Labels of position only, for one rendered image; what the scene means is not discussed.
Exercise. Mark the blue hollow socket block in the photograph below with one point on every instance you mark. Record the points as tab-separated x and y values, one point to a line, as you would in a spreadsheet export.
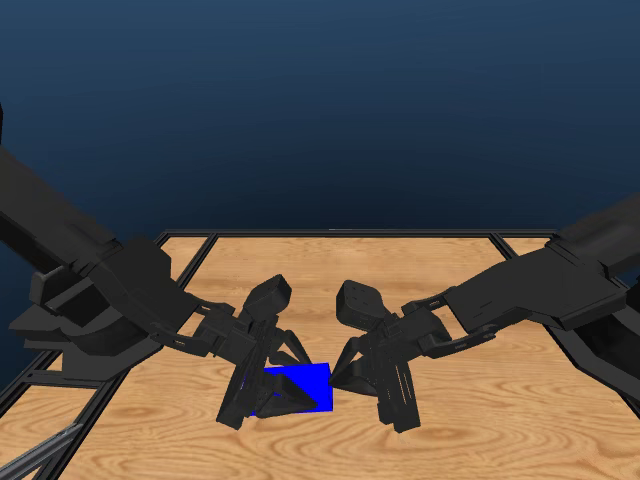
315	382

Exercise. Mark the black table frame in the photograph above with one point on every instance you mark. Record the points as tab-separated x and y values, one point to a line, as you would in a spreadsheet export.
350	233

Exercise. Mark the grey metal frame rail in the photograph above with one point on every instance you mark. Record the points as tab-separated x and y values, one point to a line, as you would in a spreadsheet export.
35	452

